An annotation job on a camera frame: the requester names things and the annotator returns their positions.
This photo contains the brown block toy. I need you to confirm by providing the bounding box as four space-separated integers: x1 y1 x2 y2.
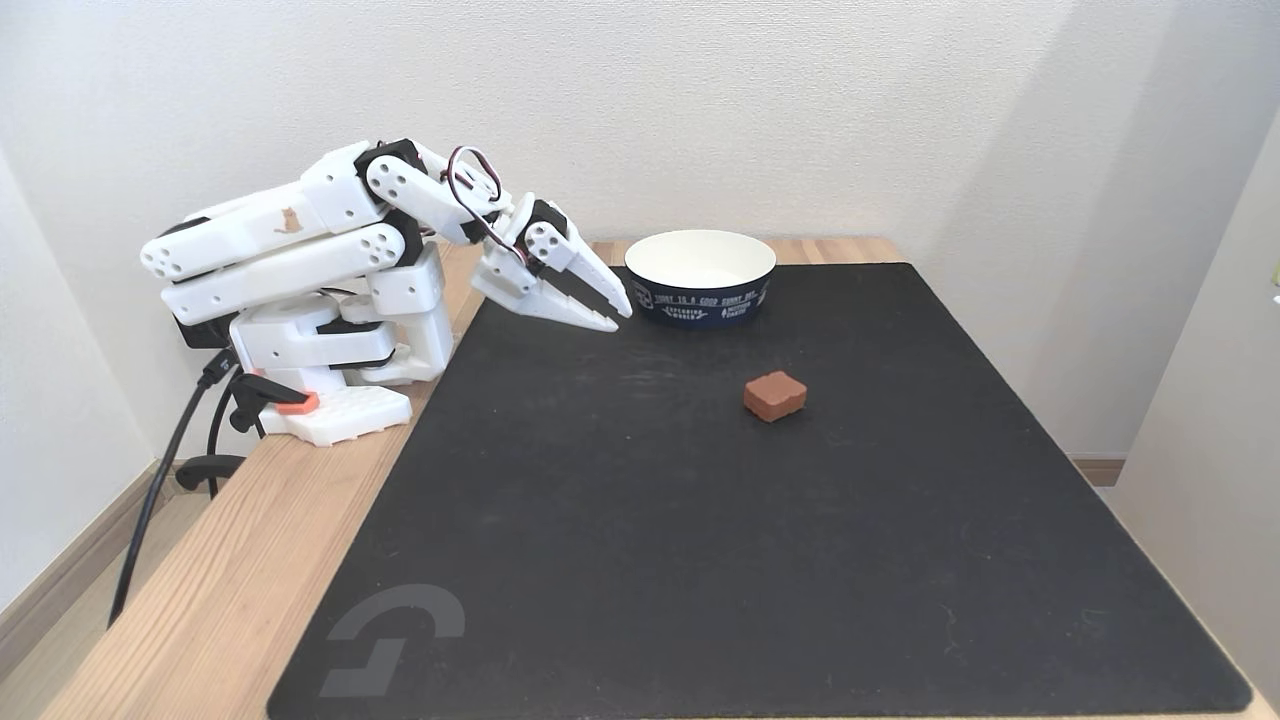
743 371 808 423

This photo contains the white navy paper bowl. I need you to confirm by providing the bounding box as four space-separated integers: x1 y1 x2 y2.
624 229 778 329

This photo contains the black desk mat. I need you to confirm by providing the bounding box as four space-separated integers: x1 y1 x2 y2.
267 262 1254 719

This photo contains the black clamp with orange pad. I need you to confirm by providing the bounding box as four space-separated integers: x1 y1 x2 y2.
175 369 322 493

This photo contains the black power adapter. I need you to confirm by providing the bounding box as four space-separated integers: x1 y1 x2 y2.
174 314 239 351

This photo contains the wooden baseboard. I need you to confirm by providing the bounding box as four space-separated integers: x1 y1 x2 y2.
0 460 187 683

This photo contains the red black servo cable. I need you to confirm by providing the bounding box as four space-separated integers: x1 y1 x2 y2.
445 146 529 267

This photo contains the thin black cable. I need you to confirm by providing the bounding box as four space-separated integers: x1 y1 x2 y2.
205 385 241 498

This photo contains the thick black power cable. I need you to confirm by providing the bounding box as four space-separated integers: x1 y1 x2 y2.
107 348 239 630

